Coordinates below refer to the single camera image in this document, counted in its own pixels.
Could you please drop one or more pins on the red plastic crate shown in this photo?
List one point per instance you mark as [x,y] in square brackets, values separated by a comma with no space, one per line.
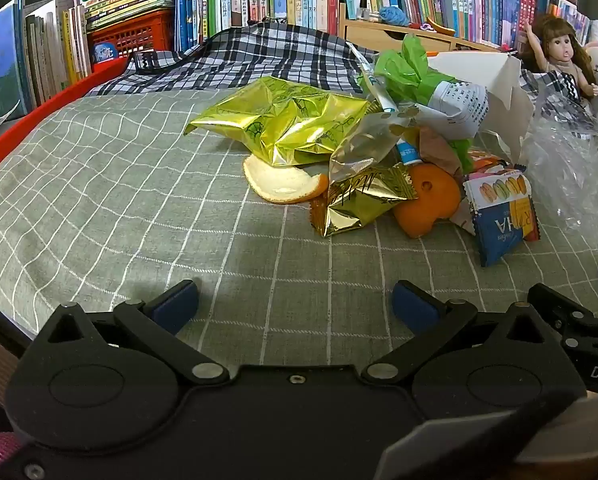
[139,30]

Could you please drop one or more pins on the blue yarn ball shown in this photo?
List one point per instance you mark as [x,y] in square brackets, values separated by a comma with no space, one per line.
[393,16]

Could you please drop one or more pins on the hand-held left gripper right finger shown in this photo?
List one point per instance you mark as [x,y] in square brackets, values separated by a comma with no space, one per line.
[414,305]

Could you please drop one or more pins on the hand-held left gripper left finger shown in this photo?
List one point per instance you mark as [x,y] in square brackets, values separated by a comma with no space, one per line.
[176,305]

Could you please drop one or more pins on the printed paper slip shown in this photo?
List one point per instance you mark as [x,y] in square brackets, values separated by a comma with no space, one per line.
[459,105]

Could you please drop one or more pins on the wooden drawer box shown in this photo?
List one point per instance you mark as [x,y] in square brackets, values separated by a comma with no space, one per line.
[379,35]

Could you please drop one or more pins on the yellow-green foil bag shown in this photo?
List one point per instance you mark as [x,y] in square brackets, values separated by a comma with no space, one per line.
[289,120]

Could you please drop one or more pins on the row of large leaning books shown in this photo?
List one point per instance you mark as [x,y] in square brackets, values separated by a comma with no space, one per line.
[9,60]

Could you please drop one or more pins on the brown-haired doll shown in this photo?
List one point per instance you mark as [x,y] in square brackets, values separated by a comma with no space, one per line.
[561,55]

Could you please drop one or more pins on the small orange peel piece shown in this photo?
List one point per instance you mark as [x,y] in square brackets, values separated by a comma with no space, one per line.
[424,205]

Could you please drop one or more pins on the small white blue tube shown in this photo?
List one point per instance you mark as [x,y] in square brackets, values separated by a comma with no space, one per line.
[409,153]

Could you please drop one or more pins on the gold snack wrapper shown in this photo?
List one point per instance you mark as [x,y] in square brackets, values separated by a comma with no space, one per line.
[354,200]

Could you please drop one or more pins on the red bed rail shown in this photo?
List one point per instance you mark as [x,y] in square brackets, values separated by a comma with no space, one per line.
[29,120]

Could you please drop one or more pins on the blue macaron snack packet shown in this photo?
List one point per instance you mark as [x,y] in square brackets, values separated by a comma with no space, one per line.
[504,225]

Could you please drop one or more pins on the clear plastic bag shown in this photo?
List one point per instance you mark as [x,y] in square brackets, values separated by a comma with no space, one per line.
[569,175]

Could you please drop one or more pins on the large pale orange peel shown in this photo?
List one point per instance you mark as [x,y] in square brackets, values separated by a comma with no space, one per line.
[279,185]

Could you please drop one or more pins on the long row of upright books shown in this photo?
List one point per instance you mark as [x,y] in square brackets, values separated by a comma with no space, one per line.
[469,0]

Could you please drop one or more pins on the blue picture tin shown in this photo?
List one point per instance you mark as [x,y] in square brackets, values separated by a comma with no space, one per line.
[104,52]

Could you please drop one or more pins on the green plastic bag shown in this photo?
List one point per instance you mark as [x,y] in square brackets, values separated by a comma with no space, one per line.
[404,70]

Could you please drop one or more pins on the black white plaid blanket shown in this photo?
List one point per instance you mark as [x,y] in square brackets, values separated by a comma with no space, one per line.
[279,55]

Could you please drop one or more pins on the clear dotted wrapper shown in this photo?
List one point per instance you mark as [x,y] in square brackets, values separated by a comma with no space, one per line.
[369,140]

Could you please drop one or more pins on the pinkish brown paper wrapper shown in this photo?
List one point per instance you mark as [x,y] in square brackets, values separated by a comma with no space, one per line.
[436,150]

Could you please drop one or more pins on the red yellow curved toy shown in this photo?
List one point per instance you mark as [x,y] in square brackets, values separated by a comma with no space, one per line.
[439,27]

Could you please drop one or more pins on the white paper bag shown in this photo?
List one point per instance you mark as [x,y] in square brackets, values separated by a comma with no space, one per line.
[499,85]

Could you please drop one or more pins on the thin white plastic stick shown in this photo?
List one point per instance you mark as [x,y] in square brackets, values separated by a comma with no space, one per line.
[374,80]

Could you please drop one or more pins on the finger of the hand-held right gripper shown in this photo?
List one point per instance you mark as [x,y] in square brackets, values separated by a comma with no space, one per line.
[554,305]

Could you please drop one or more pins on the grey checked bedsheet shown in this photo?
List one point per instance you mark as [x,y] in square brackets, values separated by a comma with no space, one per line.
[104,185]

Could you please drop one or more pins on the small glass bottle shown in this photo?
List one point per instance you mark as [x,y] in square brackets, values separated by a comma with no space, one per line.
[364,9]

